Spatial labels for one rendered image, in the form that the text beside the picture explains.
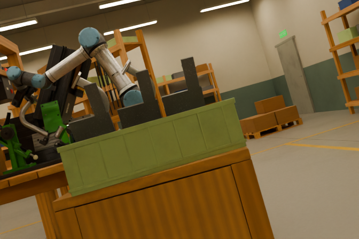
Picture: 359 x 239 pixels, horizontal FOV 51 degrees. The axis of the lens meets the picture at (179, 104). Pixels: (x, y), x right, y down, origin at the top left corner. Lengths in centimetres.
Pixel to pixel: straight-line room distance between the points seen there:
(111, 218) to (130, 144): 25
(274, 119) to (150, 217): 725
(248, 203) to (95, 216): 51
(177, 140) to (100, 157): 26
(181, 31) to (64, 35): 359
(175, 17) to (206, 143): 1097
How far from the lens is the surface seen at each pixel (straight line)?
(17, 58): 352
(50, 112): 261
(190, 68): 134
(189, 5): 1237
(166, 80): 1114
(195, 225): 128
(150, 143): 126
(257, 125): 816
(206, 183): 124
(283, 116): 851
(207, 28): 1226
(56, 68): 227
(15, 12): 1017
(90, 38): 208
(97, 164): 128
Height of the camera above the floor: 95
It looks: 1 degrees up
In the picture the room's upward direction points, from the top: 16 degrees counter-clockwise
